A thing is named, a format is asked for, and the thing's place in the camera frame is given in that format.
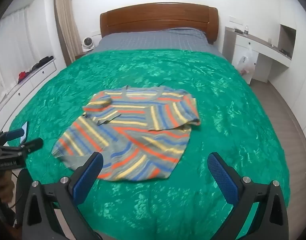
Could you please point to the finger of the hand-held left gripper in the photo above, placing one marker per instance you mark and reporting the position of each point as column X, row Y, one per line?
column 15, row 134
column 33, row 143

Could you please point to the clear bottle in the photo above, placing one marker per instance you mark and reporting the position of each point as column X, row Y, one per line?
column 246, row 31

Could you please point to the striped knit sweater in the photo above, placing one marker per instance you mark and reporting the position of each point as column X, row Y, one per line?
column 133, row 130

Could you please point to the black clothes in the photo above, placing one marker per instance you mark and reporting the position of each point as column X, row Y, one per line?
column 41, row 62

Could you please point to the green blanket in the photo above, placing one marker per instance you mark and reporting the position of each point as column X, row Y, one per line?
column 217, row 92

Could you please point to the bed with grey sheet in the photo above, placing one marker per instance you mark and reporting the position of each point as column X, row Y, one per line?
column 153, row 40

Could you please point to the beige curtain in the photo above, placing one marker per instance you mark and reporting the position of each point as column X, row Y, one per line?
column 65, row 25

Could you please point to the brown nightstand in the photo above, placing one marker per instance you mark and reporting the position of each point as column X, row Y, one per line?
column 81, row 54

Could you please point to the person's left hand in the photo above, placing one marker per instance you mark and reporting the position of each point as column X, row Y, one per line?
column 5, row 188

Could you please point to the dark flat desk item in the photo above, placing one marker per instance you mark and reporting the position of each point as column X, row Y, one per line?
column 239, row 31

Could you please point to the white drawer cabinet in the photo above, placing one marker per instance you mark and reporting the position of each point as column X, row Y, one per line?
column 40, row 73

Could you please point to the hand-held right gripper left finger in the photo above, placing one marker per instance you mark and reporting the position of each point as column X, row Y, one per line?
column 87, row 178

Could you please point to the wooden headboard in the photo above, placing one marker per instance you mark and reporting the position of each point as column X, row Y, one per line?
column 155, row 15

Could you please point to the black remote control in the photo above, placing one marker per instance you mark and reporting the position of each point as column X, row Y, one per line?
column 24, row 131

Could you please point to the white wardrobe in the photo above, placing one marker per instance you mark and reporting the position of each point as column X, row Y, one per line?
column 290, row 80

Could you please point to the white sheer curtain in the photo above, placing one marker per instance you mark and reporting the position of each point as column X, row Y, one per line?
column 13, row 42

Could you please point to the white plastic bag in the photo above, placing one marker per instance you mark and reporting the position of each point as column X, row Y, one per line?
column 245, row 62

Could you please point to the red cloth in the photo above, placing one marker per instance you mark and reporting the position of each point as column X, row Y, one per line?
column 23, row 75

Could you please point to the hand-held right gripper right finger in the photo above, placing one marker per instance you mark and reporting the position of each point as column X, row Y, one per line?
column 222, row 177

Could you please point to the white desk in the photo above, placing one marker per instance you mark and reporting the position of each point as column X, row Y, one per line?
column 242, row 42

